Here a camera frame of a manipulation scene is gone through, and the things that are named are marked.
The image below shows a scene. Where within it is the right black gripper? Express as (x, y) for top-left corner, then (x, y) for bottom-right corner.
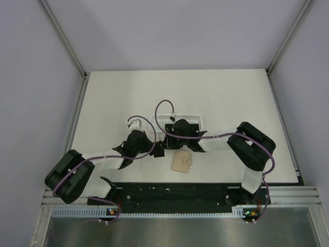
(161, 128), (189, 150)

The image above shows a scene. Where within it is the beige card holder wallet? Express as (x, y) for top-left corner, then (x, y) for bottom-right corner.
(171, 150), (192, 173)

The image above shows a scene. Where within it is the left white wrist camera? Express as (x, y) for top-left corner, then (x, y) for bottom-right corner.
(127, 119), (142, 131)

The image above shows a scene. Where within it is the aluminium frame post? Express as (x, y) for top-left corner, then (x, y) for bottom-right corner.
(39, 0), (88, 79)
(266, 0), (316, 75)

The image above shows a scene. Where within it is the white slotted cable duct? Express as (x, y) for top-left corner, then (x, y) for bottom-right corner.
(51, 207), (246, 219)

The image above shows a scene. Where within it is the black card in basket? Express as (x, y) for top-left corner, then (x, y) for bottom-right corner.
(189, 123), (200, 132)
(165, 123), (174, 134)

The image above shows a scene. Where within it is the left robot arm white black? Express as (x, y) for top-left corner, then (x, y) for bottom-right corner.
(45, 130), (156, 204)

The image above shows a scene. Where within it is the white plastic basket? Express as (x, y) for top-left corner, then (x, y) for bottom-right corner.
(149, 114), (207, 137)

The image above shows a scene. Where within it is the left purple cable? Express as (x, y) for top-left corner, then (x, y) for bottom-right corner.
(51, 115), (158, 223)

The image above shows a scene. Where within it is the black card in basket left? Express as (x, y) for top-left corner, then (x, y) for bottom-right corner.
(165, 123), (174, 134)

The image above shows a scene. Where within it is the right aluminium frame post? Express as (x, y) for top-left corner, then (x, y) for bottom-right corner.
(266, 0), (316, 75)

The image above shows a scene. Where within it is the purple cable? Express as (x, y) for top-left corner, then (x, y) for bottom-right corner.
(51, 115), (158, 223)
(154, 99), (277, 223)

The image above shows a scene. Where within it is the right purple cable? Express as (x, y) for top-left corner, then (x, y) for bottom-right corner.
(154, 99), (277, 223)

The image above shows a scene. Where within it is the black card in basket right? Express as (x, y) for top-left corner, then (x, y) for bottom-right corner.
(189, 123), (200, 132)

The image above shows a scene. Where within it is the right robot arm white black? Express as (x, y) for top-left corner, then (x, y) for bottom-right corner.
(157, 117), (276, 204)

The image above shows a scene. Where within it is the left aluminium frame post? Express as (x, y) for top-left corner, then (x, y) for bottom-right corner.
(39, 0), (88, 79)

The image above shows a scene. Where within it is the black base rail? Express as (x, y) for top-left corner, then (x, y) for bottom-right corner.
(87, 181), (270, 214)

